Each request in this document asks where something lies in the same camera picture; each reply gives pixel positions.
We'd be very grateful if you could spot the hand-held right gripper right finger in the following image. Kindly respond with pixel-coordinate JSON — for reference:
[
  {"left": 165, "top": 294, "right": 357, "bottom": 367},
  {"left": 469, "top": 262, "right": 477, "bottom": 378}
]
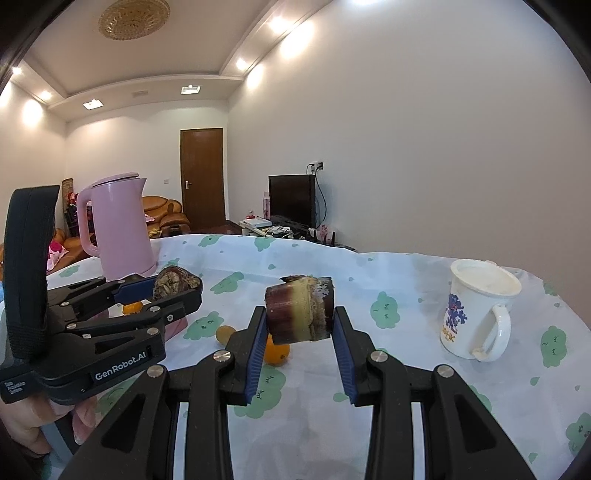
[{"left": 333, "top": 305, "right": 539, "bottom": 480}]

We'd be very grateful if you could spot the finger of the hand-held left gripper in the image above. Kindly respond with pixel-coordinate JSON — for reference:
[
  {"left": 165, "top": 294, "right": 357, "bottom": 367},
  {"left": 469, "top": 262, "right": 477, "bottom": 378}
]
[
  {"left": 46, "top": 272, "right": 160, "bottom": 324},
  {"left": 67, "top": 286, "right": 204, "bottom": 344}
]

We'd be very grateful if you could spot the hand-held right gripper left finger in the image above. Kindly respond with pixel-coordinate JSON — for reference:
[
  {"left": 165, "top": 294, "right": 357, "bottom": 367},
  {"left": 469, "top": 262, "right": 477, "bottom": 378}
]
[{"left": 58, "top": 305, "right": 269, "bottom": 480}]

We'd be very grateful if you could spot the pink cardboard box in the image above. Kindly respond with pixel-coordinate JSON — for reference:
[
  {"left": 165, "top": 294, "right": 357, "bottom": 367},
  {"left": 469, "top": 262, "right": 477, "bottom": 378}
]
[{"left": 106, "top": 302, "right": 188, "bottom": 343}]

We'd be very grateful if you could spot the brown nut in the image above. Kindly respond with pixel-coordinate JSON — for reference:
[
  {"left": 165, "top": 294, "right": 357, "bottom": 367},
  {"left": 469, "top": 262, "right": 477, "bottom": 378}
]
[{"left": 153, "top": 266, "right": 203, "bottom": 301}]

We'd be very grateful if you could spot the purple sugarcane piece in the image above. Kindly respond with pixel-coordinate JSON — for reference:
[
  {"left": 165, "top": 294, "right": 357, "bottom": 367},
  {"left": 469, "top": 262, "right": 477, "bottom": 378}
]
[{"left": 264, "top": 275, "right": 335, "bottom": 346}]

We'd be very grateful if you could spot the person's left hand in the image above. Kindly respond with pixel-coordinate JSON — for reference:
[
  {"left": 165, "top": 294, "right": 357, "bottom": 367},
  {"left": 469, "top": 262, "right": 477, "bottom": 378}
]
[{"left": 0, "top": 392, "right": 98, "bottom": 457}]

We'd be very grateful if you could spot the pink electric kettle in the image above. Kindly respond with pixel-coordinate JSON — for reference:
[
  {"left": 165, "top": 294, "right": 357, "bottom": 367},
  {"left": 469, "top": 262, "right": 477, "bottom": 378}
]
[{"left": 76, "top": 172, "right": 158, "bottom": 281}]

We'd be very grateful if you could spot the orange sofa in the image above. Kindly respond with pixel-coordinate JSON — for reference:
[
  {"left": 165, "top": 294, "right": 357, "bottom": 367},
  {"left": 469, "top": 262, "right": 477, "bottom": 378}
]
[{"left": 48, "top": 228, "right": 100, "bottom": 273}]

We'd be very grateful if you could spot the brown leather armchair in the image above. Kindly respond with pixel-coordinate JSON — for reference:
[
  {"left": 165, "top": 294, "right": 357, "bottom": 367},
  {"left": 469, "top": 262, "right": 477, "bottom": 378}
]
[{"left": 142, "top": 195, "right": 191, "bottom": 238}]

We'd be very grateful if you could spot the pink patterned cushion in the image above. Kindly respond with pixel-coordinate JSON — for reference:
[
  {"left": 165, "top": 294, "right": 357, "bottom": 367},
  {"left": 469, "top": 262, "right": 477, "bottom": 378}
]
[{"left": 47, "top": 242, "right": 70, "bottom": 271}]

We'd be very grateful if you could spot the dark storage shelf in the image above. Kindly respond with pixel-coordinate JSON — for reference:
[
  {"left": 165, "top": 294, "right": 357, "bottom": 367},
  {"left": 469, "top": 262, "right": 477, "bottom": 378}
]
[{"left": 62, "top": 178, "right": 95, "bottom": 238}]

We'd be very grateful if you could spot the white tablecloth green print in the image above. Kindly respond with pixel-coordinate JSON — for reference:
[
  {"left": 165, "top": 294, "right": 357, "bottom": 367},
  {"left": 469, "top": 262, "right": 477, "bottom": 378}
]
[{"left": 0, "top": 233, "right": 591, "bottom": 480}]

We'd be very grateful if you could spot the brown wooden door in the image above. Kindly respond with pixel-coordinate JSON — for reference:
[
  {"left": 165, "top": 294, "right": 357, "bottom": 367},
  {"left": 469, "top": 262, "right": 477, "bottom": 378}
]
[{"left": 180, "top": 128, "right": 225, "bottom": 230}]

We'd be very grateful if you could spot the low television cabinet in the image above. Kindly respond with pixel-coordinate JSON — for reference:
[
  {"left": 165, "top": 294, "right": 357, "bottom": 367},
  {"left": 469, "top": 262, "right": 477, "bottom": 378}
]
[{"left": 231, "top": 217, "right": 356, "bottom": 252}]

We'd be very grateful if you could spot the white printed mug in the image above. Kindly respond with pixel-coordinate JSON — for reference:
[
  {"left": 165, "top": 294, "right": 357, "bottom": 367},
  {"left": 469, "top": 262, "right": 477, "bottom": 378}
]
[{"left": 438, "top": 259, "right": 522, "bottom": 362}]

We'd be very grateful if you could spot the black television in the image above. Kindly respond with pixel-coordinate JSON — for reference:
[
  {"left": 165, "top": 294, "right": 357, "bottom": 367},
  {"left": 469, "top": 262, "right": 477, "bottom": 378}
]
[{"left": 269, "top": 174, "right": 317, "bottom": 229}]

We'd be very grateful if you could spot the black power cable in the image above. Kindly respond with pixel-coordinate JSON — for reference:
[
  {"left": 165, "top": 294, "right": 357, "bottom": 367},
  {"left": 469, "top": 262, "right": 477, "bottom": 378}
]
[{"left": 316, "top": 170, "right": 332, "bottom": 232}]

